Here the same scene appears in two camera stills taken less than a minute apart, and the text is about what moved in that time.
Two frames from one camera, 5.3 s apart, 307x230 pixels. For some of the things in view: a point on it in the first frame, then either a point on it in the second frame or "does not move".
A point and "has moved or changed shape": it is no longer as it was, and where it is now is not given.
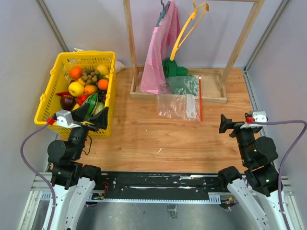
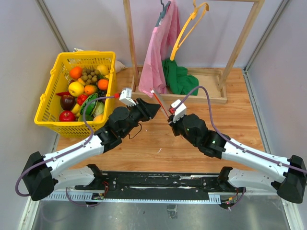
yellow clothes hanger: [189, 20] does not move
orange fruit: [102, 84] does not move
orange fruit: [76, 72] does not move
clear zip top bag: [181, 98] has moved or changed shape
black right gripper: [228, 123] to [173, 124]
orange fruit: [90, 89] does not move
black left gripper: [100, 120] to [148, 110]
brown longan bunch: [89, 75] does not move
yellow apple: [76, 88] does not move
